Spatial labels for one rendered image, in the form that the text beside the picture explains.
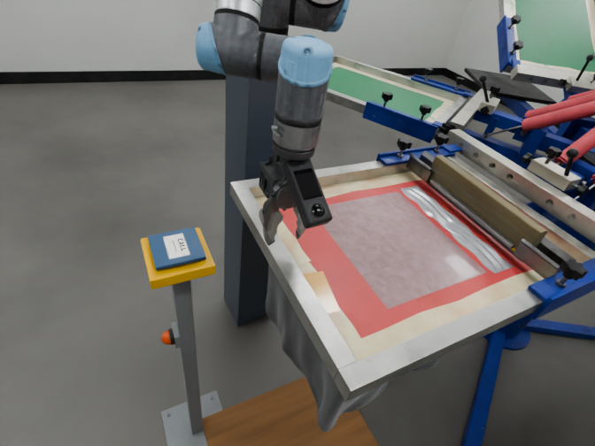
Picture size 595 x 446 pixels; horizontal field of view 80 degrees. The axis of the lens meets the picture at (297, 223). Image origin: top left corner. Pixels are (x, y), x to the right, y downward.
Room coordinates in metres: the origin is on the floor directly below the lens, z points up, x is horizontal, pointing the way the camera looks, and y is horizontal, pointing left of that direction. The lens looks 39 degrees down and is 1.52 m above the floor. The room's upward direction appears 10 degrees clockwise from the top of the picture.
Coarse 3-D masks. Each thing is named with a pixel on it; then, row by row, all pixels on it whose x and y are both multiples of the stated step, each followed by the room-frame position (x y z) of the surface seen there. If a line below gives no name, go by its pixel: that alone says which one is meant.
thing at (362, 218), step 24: (360, 192) 0.87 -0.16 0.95; (384, 192) 0.90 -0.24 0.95; (432, 192) 0.94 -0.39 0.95; (288, 216) 0.70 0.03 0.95; (336, 216) 0.74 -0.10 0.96; (360, 216) 0.76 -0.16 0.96; (384, 216) 0.78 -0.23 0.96; (408, 216) 0.80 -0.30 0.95; (456, 216) 0.84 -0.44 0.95; (312, 240) 0.63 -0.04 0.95; (336, 240) 0.65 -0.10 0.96; (360, 240) 0.66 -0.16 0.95; (384, 240) 0.68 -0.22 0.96
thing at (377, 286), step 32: (352, 256) 0.60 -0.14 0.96; (384, 256) 0.62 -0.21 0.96; (416, 256) 0.64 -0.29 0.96; (448, 256) 0.66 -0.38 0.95; (512, 256) 0.70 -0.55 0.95; (352, 288) 0.50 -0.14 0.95; (384, 288) 0.52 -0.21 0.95; (416, 288) 0.53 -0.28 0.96; (448, 288) 0.55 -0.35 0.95; (480, 288) 0.57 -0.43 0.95; (352, 320) 0.42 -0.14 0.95; (384, 320) 0.44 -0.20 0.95
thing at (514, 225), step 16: (448, 160) 0.96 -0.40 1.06; (432, 176) 0.96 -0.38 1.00; (448, 176) 0.92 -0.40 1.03; (464, 176) 0.88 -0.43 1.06; (464, 192) 0.86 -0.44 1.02; (480, 192) 0.83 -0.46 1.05; (480, 208) 0.81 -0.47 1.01; (496, 208) 0.78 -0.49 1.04; (512, 208) 0.76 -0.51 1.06; (496, 224) 0.76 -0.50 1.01; (512, 224) 0.73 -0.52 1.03; (528, 224) 0.71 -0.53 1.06; (512, 240) 0.71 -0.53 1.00; (528, 240) 0.69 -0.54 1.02
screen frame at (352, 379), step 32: (256, 192) 0.76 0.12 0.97; (256, 224) 0.61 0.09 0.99; (544, 224) 0.82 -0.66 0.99; (288, 256) 0.53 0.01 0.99; (576, 256) 0.73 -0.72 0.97; (288, 288) 0.45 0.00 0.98; (320, 320) 0.38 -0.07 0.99; (480, 320) 0.45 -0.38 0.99; (512, 320) 0.49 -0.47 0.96; (320, 352) 0.34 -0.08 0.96; (384, 352) 0.34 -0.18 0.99; (416, 352) 0.35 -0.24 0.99; (448, 352) 0.39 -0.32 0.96; (352, 384) 0.28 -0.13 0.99
